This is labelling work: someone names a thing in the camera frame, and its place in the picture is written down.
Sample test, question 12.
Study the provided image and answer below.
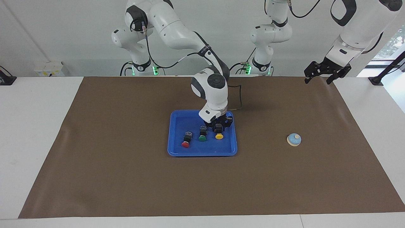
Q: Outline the red push button switch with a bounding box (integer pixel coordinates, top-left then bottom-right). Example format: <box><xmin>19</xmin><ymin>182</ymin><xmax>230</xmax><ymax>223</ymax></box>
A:
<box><xmin>181</xmin><ymin>131</ymin><xmax>194</xmax><ymax>148</ymax></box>

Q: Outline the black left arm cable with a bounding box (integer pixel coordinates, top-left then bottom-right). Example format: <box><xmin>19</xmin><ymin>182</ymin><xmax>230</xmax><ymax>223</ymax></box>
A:
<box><xmin>289</xmin><ymin>0</ymin><xmax>384</xmax><ymax>54</ymax></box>

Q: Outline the white wall socket box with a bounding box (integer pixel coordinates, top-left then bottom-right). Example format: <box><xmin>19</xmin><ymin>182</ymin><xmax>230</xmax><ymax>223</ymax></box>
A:
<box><xmin>34</xmin><ymin>62</ymin><xmax>65</xmax><ymax>77</ymax></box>

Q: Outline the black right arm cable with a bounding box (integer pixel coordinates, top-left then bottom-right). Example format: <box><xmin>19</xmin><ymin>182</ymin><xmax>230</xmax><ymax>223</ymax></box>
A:
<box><xmin>139</xmin><ymin>19</ymin><xmax>243</xmax><ymax>111</ymax></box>

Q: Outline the blue plastic tray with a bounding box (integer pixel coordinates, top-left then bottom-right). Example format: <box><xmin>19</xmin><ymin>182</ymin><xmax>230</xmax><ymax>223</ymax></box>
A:
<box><xmin>167</xmin><ymin>110</ymin><xmax>238</xmax><ymax>157</ymax></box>

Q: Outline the black table clamp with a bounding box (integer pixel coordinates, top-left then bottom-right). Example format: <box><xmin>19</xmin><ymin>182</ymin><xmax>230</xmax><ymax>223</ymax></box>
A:
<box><xmin>0</xmin><ymin>66</ymin><xmax>17</xmax><ymax>86</ymax></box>

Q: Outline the green push button switch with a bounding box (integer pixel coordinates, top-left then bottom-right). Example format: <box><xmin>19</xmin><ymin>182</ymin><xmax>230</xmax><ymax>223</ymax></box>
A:
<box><xmin>198</xmin><ymin>125</ymin><xmax>209</xmax><ymax>142</ymax></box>

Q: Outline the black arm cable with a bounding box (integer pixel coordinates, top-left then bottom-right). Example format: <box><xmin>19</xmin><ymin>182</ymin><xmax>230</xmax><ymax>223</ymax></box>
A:
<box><xmin>289</xmin><ymin>0</ymin><xmax>384</xmax><ymax>54</ymax></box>
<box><xmin>139</xmin><ymin>19</ymin><xmax>243</xmax><ymax>111</ymax></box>

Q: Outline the window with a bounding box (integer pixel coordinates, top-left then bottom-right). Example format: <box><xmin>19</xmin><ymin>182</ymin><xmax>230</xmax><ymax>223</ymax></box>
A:
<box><xmin>373</xmin><ymin>27</ymin><xmax>405</xmax><ymax>61</ymax></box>

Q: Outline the brown table mat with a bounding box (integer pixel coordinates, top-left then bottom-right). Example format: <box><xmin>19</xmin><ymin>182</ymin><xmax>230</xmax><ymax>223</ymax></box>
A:
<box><xmin>18</xmin><ymin>76</ymin><xmax>405</xmax><ymax>219</ymax></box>

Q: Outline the black camera stand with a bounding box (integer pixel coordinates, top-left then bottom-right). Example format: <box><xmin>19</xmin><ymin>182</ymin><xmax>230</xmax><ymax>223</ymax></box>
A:
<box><xmin>368</xmin><ymin>51</ymin><xmax>405</xmax><ymax>86</ymax></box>

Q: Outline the blue service bell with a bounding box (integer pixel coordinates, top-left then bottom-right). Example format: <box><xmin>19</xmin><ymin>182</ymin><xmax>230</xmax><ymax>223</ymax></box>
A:
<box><xmin>287</xmin><ymin>133</ymin><xmax>302</xmax><ymax>147</ymax></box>

